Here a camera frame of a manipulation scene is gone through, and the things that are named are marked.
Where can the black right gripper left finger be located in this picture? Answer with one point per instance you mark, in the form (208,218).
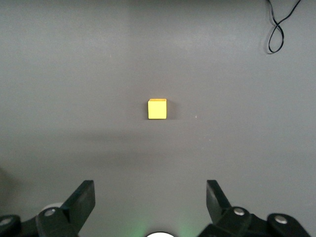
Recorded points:
(81,200)

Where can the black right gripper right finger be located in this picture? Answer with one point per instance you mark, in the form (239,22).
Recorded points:
(217,200)

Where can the yellow wooden block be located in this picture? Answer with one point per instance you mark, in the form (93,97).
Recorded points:
(157,109)

